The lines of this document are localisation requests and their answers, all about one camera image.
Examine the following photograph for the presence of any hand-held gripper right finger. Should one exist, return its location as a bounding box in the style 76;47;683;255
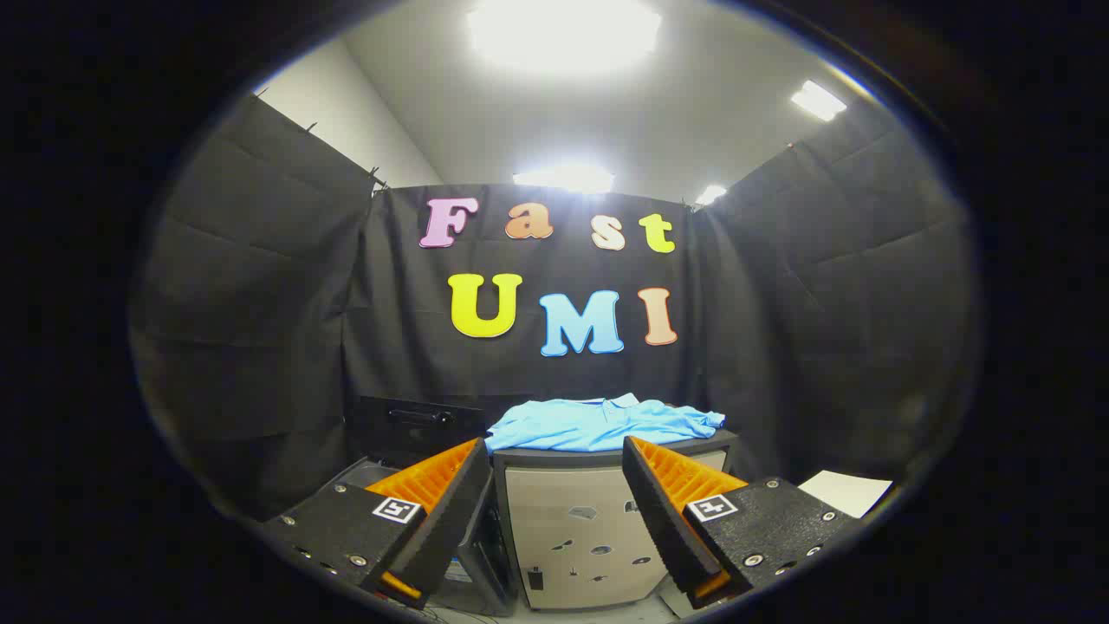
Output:
620;435;865;610

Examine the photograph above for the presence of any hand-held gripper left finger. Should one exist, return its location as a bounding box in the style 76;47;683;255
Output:
260;436;495;610

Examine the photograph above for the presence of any light blue polo shirt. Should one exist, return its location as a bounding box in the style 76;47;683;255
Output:
485;393;726;454

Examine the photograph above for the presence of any beige cabinet with dark top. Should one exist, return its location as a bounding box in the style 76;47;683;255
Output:
492;429;742;612

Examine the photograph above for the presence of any white paper sheet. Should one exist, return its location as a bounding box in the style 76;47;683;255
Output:
797;470;894;520

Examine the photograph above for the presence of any black backdrop cloth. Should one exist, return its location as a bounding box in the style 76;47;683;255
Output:
130;91;980;521

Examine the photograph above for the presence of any large ceiling light panel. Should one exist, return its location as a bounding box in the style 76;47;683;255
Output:
466;0;665;77

